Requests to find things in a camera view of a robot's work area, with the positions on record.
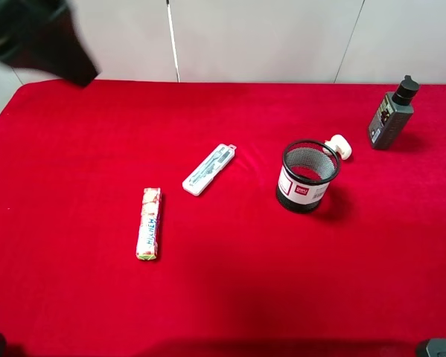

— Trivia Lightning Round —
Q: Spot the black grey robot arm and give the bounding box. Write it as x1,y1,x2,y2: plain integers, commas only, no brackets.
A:
0,0,98,88

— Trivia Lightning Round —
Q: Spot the clear plastic compass case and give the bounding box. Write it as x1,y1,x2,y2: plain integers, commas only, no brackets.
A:
182,144,237,196

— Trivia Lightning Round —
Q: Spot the black mesh pen cup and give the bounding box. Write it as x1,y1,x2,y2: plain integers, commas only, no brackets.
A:
275,139,340,213

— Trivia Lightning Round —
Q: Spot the Hi-Chew candy pack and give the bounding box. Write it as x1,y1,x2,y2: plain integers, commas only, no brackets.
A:
136,187,162,260

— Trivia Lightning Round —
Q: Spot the red tablecloth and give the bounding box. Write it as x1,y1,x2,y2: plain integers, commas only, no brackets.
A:
0,81,446,356

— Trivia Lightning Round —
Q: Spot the dark grey pump bottle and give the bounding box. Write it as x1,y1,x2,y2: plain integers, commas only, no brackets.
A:
368,75,420,150

